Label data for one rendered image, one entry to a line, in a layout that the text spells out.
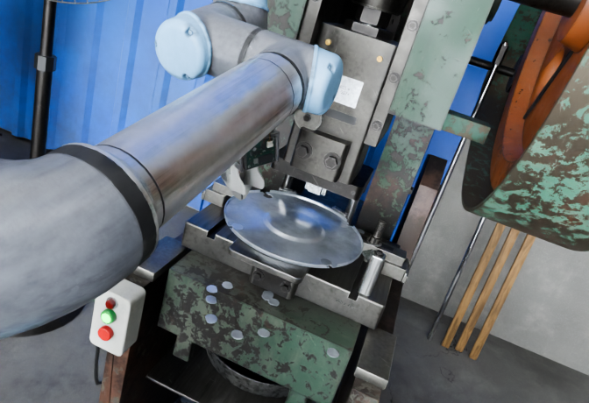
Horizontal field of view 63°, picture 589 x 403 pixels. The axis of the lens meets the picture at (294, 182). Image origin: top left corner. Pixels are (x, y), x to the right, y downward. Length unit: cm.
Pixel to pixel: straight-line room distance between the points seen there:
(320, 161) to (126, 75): 178
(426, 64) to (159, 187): 61
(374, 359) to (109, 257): 72
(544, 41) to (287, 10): 64
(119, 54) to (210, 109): 224
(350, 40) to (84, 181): 69
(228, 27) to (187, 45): 5
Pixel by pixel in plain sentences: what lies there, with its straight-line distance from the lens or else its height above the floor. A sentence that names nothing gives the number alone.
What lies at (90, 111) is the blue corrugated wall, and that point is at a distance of 280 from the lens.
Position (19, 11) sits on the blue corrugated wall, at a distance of 299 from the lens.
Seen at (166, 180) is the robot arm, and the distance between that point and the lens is 35.
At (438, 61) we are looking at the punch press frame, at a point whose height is 117.
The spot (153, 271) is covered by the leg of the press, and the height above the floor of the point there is 64.
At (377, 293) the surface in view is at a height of 70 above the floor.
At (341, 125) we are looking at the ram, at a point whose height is 100.
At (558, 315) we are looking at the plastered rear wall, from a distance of 252.
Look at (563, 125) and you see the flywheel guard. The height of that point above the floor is 116.
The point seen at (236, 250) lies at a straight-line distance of 85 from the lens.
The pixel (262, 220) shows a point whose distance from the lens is 97.
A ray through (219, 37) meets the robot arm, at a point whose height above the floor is 114.
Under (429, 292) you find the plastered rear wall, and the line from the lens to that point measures 245.
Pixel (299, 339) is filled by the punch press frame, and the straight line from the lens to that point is 97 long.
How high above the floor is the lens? 122
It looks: 22 degrees down
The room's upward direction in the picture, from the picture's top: 17 degrees clockwise
